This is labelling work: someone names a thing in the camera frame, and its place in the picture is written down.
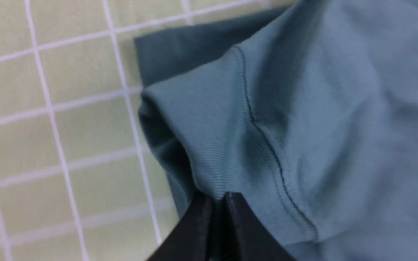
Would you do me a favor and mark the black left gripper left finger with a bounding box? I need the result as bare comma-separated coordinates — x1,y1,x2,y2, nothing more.
148,192,213,261

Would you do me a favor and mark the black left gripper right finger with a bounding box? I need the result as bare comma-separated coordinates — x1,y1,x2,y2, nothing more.
224,192,295,261

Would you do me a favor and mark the green long-sleeve shirt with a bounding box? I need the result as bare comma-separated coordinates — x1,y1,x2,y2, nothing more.
135,0,418,261

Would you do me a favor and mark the green checkered tablecloth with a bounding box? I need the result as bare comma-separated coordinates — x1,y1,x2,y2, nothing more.
0,0,289,261

